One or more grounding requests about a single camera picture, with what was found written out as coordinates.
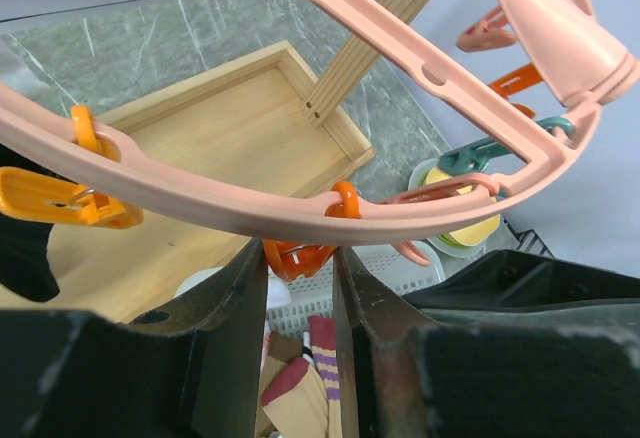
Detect aluminium frame rail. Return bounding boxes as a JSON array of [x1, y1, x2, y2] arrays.
[[503, 218, 555, 258]]

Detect wooden hanger rack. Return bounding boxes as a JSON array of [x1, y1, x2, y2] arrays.
[[0, 0, 441, 324]]

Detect black white striped sock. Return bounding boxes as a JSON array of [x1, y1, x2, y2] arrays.
[[0, 147, 64, 304]]

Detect pink round clip hanger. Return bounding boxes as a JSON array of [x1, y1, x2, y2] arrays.
[[0, 0, 640, 282]]

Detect white plastic basket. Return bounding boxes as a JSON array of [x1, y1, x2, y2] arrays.
[[174, 240, 446, 342]]

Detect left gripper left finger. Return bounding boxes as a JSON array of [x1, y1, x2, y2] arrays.
[[1, 239, 267, 437]]

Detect pile of socks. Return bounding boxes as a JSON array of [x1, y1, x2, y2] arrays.
[[260, 315, 344, 437]]

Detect yellow bowl on plate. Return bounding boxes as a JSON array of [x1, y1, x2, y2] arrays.
[[407, 158, 502, 258]]

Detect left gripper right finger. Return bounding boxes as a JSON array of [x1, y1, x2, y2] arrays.
[[332, 246, 640, 438]]

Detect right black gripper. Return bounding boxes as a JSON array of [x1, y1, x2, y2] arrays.
[[404, 250, 639, 328]]

